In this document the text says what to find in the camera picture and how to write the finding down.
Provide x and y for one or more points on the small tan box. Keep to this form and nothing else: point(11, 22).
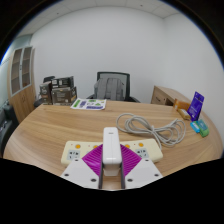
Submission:
point(184, 114)

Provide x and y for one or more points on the small blue box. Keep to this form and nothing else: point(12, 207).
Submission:
point(195, 127)

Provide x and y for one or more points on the low wooden side cabinet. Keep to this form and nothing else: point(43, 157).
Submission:
point(161, 95)

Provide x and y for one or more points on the black mesh office chair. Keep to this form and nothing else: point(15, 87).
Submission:
point(113, 75)

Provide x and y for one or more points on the purple standing pouch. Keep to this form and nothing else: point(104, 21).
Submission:
point(196, 106)

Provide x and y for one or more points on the wooden glass-door cabinet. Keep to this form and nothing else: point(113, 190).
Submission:
point(22, 96)

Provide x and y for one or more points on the cream power strip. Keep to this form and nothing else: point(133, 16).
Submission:
point(75, 149)

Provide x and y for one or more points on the stack of dark cardboard boxes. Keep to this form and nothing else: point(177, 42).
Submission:
point(63, 93)

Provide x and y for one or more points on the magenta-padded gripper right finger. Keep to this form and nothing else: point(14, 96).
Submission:
point(131, 160)

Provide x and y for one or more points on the green flat box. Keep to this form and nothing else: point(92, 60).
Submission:
point(203, 128)

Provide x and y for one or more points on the black armchair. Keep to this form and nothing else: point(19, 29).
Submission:
point(6, 126)

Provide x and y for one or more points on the orange box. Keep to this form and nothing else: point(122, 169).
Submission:
point(180, 104)

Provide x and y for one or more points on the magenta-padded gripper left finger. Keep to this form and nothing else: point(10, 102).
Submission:
point(91, 160)

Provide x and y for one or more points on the grey backpack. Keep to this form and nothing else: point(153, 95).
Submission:
point(109, 89)

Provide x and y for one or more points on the white charger block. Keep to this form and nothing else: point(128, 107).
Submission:
point(111, 146)

